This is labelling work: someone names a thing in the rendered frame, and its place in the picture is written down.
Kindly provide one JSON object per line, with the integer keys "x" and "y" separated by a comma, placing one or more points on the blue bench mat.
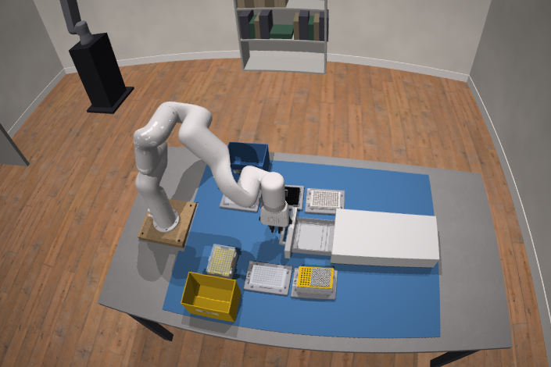
{"x": 370, "y": 301}

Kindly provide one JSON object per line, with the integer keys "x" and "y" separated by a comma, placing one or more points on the yellow open-top bin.
{"x": 204, "y": 295}

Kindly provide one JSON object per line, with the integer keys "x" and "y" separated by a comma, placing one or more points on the dark blue open-top bin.
{"x": 248, "y": 154}

